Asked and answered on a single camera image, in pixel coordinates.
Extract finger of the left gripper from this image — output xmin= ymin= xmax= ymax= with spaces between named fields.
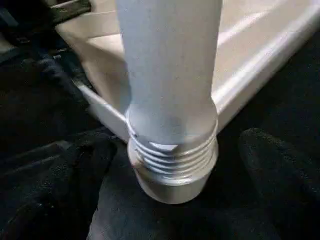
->
xmin=49 ymin=0 xmax=94 ymax=25

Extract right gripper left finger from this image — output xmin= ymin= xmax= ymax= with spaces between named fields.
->
xmin=0 ymin=132 xmax=119 ymax=240

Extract white plastic table leg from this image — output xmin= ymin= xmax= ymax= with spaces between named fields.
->
xmin=115 ymin=0 xmax=225 ymax=177

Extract white plastic table top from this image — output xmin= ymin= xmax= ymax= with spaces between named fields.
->
xmin=54 ymin=0 xmax=320 ymax=205

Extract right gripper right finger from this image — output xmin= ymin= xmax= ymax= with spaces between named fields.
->
xmin=238 ymin=127 xmax=320 ymax=240

